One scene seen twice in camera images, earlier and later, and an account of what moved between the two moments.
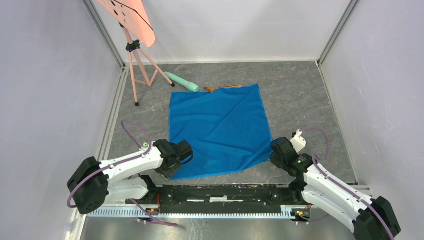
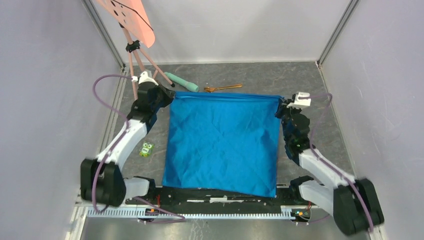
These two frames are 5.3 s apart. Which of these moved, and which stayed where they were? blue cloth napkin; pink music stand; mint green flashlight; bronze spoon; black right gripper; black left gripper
Moved: blue cloth napkin; black left gripper; black right gripper
Stayed: pink music stand; bronze spoon; mint green flashlight
